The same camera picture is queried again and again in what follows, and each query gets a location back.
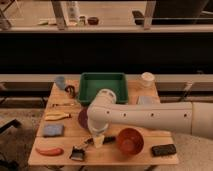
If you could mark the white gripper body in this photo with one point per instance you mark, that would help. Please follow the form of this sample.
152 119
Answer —
98 141

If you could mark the black handled brush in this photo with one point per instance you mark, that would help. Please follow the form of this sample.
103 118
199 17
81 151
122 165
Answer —
79 152

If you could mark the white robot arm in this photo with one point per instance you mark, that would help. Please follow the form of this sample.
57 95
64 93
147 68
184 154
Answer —
191 118

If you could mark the blue tipped cup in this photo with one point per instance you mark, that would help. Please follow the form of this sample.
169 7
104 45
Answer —
60 82

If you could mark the purple bowl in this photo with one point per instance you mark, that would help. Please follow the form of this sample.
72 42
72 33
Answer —
83 118

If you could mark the red chili pepper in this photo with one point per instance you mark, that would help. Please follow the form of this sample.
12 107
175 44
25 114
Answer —
50 152

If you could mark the blue sponge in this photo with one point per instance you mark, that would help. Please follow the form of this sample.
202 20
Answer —
53 130

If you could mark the yellow banana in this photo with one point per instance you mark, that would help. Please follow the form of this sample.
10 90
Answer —
56 116

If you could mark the green plastic tray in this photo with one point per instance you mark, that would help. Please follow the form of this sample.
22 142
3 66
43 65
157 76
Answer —
91 83

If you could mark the small metal spoon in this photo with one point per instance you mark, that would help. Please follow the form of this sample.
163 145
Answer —
63 104

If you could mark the black binder clip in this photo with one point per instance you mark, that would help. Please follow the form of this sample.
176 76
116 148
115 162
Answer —
71 90

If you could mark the blue square cloth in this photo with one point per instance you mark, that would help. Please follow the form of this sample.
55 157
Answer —
146 100

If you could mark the black rectangular sponge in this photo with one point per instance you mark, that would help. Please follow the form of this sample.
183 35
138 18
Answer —
163 150

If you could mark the small green jar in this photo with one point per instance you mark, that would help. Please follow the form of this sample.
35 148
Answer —
82 21

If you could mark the dark red background bowl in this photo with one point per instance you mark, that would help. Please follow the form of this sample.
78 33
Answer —
93 20

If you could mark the white background bottle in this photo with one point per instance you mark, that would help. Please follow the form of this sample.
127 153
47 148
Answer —
73 13

